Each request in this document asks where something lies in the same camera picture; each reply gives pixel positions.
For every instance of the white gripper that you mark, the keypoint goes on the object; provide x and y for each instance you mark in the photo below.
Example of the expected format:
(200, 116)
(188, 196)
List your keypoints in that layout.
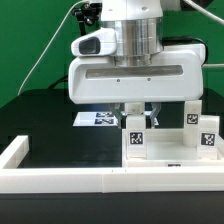
(175, 74)

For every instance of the white square tabletop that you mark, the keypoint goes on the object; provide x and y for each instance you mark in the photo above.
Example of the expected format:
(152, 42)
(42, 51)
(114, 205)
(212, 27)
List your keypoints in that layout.
(165, 148)

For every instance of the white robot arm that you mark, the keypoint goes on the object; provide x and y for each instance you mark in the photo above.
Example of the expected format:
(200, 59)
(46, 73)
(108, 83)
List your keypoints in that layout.
(128, 60)

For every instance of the white marker sheet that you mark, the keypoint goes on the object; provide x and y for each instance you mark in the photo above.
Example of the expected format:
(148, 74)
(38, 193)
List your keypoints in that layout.
(104, 118)

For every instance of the white U-shaped obstacle fence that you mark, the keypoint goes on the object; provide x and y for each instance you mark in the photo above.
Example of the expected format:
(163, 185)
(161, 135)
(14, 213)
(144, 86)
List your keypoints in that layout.
(14, 180)

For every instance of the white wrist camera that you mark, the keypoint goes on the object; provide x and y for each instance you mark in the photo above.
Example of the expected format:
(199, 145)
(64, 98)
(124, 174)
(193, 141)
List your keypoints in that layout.
(99, 43)

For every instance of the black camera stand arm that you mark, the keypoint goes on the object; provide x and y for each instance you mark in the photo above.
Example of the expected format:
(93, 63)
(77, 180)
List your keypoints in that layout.
(87, 15)

